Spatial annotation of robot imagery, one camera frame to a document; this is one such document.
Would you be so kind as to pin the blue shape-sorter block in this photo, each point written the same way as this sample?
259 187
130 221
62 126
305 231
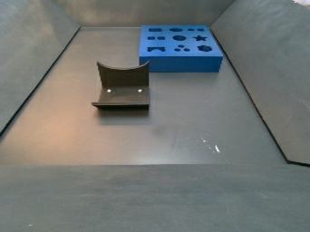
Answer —
180 48

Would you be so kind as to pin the black curved holder stand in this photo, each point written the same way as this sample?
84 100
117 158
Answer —
124 81

